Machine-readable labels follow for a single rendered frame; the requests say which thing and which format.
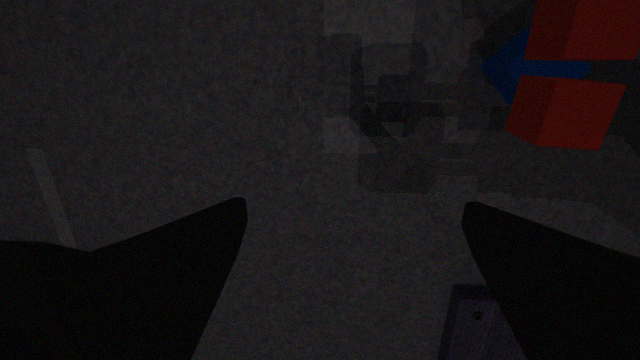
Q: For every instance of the blue cube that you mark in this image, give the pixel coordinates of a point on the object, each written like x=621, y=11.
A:
x=504, y=67

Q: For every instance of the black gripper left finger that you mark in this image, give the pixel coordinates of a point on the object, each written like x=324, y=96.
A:
x=148, y=297

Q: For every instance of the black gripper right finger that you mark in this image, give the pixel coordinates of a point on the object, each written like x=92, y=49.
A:
x=563, y=297

